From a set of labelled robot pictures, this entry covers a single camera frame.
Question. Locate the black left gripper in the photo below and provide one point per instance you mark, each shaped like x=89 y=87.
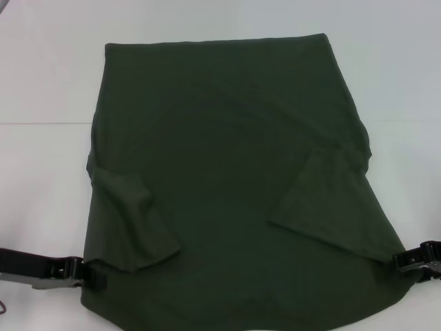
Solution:
x=27 y=265

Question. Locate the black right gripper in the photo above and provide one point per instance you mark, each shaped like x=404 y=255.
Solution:
x=435 y=257

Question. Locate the dark green shirt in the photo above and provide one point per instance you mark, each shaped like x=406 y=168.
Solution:
x=224 y=172

